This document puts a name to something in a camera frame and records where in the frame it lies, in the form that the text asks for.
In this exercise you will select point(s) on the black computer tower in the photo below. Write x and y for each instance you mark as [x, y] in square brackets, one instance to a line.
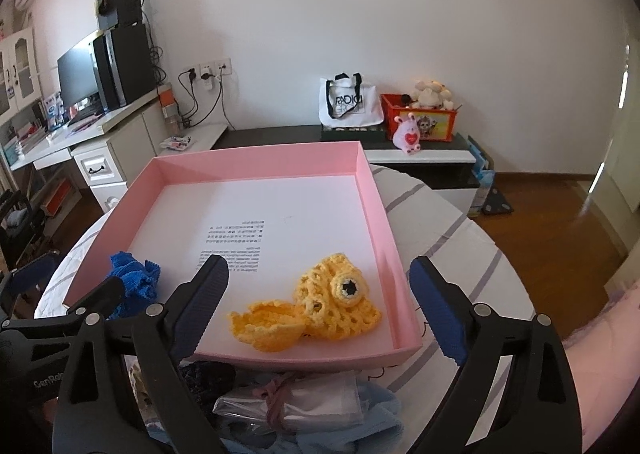
[130, 63]

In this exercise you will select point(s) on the blue boxes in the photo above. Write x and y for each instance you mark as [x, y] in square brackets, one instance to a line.
[482, 173]

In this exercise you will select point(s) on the stack of books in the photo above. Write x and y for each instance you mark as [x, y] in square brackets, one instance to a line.
[27, 138]

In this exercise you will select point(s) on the black keyboard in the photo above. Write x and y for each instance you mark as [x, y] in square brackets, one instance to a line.
[90, 113]

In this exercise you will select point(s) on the pink floral bed sheet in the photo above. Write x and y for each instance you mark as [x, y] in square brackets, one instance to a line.
[610, 359]

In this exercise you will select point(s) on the light blue towel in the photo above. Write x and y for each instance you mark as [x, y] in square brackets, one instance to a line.
[380, 409]

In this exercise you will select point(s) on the dark blue knit item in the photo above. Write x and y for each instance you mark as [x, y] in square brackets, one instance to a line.
[210, 379]

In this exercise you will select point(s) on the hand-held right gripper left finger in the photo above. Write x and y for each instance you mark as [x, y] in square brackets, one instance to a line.
[200, 306]

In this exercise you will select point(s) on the white desk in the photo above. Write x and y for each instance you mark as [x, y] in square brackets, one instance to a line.
[115, 116]

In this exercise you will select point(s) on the white wall outlet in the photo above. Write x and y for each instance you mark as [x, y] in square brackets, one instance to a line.
[189, 71]
[223, 66]
[206, 69]

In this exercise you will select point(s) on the white low side cabinet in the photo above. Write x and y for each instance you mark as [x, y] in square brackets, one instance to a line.
[205, 133]

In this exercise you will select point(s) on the red toy box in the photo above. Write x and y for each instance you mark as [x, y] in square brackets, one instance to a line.
[435, 126]

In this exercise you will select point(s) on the orange lid bottle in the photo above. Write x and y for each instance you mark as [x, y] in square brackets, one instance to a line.
[167, 103]

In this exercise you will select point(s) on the white hutch cabinet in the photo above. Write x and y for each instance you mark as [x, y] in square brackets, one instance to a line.
[20, 73]

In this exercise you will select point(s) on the yellow crochet toy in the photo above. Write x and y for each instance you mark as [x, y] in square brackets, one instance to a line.
[330, 304]

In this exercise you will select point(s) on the white tote bag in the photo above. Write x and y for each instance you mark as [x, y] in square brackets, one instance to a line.
[350, 103]

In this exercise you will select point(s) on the tan stockings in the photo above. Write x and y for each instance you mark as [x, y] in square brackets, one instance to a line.
[137, 379]

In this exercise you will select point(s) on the pink cardboard box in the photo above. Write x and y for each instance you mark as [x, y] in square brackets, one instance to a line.
[300, 214]

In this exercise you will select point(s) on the white striped tablecloth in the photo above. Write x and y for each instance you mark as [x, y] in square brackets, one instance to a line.
[450, 234]

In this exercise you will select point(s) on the black floor scale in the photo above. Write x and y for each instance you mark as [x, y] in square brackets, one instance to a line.
[497, 204]

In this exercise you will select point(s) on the black computer monitor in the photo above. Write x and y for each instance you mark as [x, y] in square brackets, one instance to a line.
[75, 68]

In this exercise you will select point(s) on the white drawer cabinet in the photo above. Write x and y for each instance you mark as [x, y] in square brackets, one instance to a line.
[105, 158]

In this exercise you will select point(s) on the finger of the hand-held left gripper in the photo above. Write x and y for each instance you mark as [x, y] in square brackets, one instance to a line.
[32, 274]
[107, 291]

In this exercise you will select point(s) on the small printed packet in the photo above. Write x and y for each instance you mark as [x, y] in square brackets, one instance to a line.
[176, 142]

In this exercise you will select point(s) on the blue cloth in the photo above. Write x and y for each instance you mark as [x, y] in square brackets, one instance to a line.
[137, 279]

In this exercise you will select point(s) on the pink plush toy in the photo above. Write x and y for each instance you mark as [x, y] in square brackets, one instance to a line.
[407, 136]

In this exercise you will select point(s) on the beige plush toy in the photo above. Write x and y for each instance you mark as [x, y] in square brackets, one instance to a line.
[430, 93]

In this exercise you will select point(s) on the black box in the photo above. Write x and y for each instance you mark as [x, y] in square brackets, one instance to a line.
[122, 8]

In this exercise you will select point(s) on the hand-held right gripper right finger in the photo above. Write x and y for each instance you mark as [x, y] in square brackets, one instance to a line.
[440, 314]

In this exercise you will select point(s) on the clear plastic bag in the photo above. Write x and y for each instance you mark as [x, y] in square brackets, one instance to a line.
[310, 399]

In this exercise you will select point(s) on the black office chair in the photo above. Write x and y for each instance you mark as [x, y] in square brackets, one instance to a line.
[20, 224]

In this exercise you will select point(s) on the pink papers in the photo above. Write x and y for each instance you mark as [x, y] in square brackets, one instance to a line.
[85, 126]

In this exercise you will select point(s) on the blue and white carton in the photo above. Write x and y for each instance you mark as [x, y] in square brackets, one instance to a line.
[54, 111]

